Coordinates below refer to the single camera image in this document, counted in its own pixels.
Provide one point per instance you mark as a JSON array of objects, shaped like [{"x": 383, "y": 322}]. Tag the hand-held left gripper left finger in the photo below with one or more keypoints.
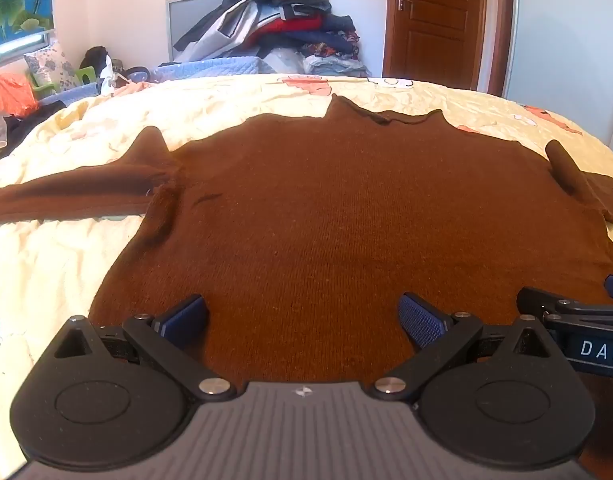
[{"x": 184, "y": 317}]

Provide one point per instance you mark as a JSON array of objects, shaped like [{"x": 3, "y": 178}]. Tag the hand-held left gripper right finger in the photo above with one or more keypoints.
[{"x": 421, "y": 317}]

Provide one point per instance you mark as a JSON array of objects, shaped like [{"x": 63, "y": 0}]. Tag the brown knit sweater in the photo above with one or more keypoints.
[{"x": 336, "y": 210}]

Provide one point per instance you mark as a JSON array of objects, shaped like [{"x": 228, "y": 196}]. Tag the pile of clothes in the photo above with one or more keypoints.
[{"x": 286, "y": 15}]

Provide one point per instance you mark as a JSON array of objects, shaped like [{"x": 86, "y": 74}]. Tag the yellow floral bed sheet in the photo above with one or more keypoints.
[{"x": 56, "y": 260}]

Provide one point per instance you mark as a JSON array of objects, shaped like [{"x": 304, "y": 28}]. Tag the white sliding wardrobe door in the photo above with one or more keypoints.
[{"x": 566, "y": 50}]

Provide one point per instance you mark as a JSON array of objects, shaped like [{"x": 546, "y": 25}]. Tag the blue round object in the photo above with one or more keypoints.
[{"x": 136, "y": 74}]

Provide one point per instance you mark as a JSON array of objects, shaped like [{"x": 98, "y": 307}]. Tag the white crumpled object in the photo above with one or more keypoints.
[{"x": 109, "y": 77}]

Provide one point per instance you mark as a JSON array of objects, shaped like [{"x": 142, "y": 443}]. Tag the blue quilted blanket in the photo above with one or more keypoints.
[{"x": 211, "y": 67}]

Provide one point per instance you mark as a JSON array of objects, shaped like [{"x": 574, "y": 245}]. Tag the black cloth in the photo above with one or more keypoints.
[{"x": 31, "y": 117}]

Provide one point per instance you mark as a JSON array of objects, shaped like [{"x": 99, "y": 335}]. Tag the green plastic stool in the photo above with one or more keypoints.
[{"x": 86, "y": 76}]

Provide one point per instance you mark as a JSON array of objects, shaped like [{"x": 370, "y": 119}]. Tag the black plush bag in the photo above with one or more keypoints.
[{"x": 94, "y": 57}]

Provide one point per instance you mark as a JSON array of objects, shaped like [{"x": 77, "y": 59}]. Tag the orange cloth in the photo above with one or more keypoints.
[{"x": 9, "y": 95}]

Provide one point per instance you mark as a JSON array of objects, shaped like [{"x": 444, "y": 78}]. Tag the floral pillow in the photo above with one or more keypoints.
[{"x": 49, "y": 67}]

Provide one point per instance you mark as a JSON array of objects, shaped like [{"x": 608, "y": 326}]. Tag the brown wooden door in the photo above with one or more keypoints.
[{"x": 436, "y": 20}]

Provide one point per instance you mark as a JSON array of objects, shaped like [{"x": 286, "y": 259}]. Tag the grey framed board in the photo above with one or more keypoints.
[{"x": 186, "y": 15}]

